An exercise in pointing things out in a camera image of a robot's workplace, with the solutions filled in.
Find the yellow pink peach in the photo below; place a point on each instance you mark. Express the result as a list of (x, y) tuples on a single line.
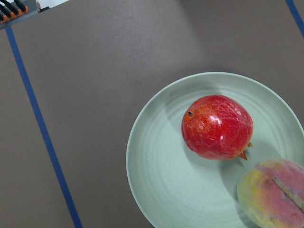
[(264, 202)]

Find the green plate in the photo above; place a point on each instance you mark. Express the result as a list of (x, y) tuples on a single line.
[(173, 186)]

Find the orange black power strip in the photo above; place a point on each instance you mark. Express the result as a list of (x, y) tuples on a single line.
[(14, 11)]

